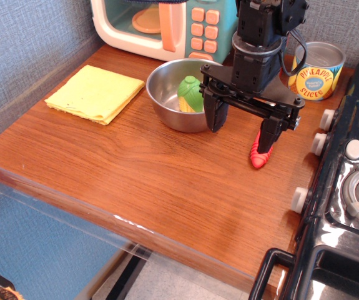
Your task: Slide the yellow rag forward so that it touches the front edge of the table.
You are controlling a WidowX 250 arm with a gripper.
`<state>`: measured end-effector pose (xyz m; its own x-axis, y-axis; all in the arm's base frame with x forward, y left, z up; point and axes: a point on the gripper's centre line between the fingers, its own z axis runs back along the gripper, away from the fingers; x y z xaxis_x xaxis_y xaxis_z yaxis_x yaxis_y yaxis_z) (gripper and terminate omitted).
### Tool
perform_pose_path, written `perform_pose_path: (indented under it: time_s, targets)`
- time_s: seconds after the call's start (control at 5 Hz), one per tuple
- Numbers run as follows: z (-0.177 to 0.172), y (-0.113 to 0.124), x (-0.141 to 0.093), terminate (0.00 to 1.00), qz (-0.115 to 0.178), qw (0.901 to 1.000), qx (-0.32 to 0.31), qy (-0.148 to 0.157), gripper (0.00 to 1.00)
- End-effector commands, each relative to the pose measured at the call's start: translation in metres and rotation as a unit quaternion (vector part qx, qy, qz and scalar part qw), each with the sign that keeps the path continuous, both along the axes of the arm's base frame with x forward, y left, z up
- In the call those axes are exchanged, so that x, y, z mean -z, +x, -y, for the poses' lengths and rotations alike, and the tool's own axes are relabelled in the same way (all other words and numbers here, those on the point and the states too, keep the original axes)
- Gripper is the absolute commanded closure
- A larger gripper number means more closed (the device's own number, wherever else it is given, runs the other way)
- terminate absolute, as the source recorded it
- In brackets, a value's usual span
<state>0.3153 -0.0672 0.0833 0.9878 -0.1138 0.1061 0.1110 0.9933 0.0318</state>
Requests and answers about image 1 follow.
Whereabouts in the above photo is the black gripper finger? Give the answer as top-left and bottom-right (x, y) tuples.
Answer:
(257, 117), (283, 154)
(203, 90), (229, 133)

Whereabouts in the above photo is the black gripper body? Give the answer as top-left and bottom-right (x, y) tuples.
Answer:
(199, 46), (306, 131)

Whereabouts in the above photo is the yellow rag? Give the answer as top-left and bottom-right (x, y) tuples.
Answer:
(45, 65), (145, 125)

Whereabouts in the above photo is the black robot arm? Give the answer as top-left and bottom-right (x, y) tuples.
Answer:
(200, 1), (308, 154)

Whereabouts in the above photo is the toy corn cob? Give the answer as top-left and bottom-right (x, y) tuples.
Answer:
(177, 76), (204, 113)

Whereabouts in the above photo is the stainless steel bowl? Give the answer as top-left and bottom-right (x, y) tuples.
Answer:
(146, 58), (221, 133)

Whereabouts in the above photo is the white stove knob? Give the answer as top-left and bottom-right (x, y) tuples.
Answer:
(291, 187), (308, 214)
(319, 109), (336, 131)
(310, 133), (327, 156)

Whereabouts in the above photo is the pineapple slices can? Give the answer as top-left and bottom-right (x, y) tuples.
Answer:
(288, 41), (346, 101)

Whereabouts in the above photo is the toy microwave oven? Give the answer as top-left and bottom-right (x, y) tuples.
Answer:
(91, 1), (238, 63)

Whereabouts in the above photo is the orange toy plate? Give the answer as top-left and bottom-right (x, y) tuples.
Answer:
(132, 7), (160, 34)

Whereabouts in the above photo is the black toy stove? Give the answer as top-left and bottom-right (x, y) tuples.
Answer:
(249, 63), (359, 299)

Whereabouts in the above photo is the spoon with red handle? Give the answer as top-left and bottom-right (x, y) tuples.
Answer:
(250, 131), (273, 169)

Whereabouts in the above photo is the black cable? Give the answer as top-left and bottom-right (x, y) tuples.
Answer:
(278, 29), (308, 78)

